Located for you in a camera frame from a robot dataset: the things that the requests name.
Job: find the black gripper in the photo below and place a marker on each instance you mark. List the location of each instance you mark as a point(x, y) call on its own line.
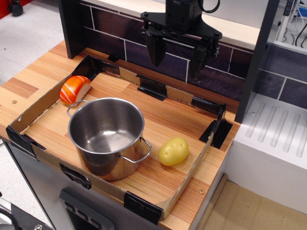
point(182, 24)

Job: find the stainless steel pot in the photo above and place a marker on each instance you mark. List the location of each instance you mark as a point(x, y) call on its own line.
point(108, 134)

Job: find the cardboard fence with black tape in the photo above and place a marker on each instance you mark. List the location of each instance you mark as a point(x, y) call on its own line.
point(155, 196)

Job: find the yellow toy potato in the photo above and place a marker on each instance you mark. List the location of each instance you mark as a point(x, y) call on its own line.
point(173, 152)

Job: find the salmon nigiri sushi toy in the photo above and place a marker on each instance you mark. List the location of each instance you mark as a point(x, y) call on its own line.
point(74, 89)

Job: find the white toy sink drainer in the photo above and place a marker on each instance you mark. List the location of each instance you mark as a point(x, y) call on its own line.
point(269, 153)

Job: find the black caster wheel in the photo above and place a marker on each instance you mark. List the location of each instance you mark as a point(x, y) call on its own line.
point(15, 8)

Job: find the grey oven control panel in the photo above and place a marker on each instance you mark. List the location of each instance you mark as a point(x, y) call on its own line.
point(82, 216)

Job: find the dark grey shelf post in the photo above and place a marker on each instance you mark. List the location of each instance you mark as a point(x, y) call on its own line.
point(267, 36)

